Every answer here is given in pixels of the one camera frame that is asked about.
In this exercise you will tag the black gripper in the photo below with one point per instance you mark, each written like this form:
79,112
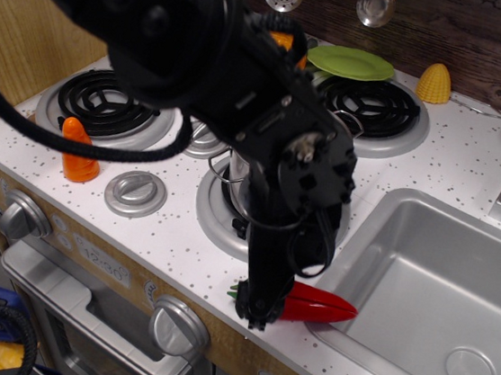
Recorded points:
277,255

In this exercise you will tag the red toy chili pepper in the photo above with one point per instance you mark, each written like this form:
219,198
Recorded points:
307,303

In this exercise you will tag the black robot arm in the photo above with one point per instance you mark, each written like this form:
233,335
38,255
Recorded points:
237,71

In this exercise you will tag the stainless steel pot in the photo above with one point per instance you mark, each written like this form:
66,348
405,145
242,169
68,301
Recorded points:
236,171

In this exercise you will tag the silver oven knob right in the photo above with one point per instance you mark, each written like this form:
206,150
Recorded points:
176,330

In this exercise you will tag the silver oven knob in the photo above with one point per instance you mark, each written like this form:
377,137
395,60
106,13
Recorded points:
23,217
176,330

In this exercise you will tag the silver stovetop knob front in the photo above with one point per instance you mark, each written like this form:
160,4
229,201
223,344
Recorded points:
135,194

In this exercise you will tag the silver stovetop knob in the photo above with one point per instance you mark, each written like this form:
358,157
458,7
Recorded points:
204,144
135,194

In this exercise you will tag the silver stovetop knob middle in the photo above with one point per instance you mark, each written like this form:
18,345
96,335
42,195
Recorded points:
204,144

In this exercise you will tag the silver toy sink basin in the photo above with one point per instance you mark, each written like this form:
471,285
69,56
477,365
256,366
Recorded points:
426,281

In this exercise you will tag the orange toy carrot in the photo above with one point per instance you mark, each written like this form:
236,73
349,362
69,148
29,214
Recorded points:
78,168

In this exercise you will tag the front left black burner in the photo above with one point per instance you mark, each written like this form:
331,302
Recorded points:
111,117

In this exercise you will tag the back right black burner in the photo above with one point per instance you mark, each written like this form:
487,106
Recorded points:
385,117

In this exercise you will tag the silver oven knob left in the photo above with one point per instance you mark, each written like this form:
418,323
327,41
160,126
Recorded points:
23,217

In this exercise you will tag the yellow object on floor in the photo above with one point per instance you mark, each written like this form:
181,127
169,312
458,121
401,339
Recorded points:
11,355

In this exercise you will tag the green toy plate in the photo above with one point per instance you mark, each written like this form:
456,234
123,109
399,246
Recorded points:
355,64

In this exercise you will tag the orange toy pumpkin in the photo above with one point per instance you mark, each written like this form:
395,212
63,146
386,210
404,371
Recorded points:
285,40

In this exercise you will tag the yellow toy corn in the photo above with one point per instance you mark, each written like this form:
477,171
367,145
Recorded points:
434,85

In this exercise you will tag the hanging steel ladle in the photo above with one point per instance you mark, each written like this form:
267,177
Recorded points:
375,13

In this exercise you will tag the silver oven door handle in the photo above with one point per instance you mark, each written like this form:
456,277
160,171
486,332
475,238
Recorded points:
92,329

